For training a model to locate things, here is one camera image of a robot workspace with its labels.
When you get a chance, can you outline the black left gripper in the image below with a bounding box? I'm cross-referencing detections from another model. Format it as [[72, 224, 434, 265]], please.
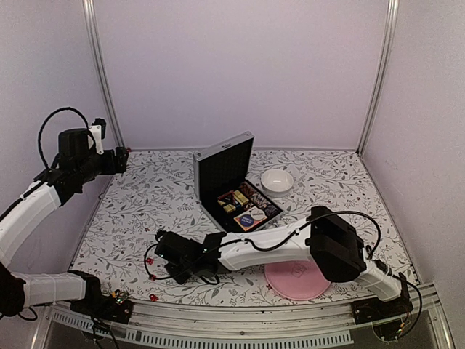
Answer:
[[77, 145, 129, 183]]

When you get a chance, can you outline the aluminium poker set case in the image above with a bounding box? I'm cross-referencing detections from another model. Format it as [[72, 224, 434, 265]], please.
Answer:
[[193, 131, 284, 233]]

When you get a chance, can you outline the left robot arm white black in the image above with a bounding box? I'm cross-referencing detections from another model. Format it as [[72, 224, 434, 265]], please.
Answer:
[[1, 118, 129, 319]]

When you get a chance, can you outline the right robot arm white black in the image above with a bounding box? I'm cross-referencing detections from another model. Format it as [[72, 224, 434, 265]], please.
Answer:
[[155, 206, 412, 317]]

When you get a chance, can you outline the blue round blind button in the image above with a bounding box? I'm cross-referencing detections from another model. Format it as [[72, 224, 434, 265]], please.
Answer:
[[238, 214, 255, 230]]

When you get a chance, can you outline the triangular all in button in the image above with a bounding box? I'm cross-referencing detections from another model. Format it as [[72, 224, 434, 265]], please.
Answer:
[[217, 193, 234, 206]]

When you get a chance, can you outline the gold playing card deck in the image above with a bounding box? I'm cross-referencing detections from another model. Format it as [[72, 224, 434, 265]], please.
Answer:
[[233, 190, 249, 206]]

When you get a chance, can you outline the row of poker chips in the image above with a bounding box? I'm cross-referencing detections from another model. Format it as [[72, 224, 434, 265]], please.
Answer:
[[239, 182, 269, 207]]

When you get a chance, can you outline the blue brown poker chip row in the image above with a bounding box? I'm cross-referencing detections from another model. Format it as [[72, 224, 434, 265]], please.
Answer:
[[262, 204, 282, 217]]

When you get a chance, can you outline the pink plastic plate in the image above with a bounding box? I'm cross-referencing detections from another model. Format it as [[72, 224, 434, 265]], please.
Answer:
[[264, 260, 331, 301]]

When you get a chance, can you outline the white ceramic bowl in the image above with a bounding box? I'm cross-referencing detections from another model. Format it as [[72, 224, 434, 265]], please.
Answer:
[[260, 169, 294, 198]]

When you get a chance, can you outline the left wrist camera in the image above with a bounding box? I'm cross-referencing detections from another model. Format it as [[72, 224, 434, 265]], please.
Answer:
[[88, 118, 106, 155]]

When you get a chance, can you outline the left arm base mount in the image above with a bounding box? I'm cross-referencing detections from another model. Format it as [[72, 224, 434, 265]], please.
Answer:
[[70, 289, 134, 324]]

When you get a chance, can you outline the front aluminium rail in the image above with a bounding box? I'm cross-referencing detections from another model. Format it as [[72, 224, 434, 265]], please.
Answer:
[[47, 300, 454, 348]]

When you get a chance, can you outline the left aluminium frame post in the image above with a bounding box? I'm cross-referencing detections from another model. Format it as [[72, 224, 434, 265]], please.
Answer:
[[82, 0, 126, 148]]

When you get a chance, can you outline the aluminium frame post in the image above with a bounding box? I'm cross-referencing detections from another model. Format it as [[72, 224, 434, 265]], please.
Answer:
[[357, 0, 400, 158], [82, 0, 126, 148]]

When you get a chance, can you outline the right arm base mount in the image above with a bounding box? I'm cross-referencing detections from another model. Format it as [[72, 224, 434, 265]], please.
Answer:
[[350, 297, 413, 324]]

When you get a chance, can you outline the right aluminium frame post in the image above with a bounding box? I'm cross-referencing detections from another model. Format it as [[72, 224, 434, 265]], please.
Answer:
[[357, 0, 400, 158]]

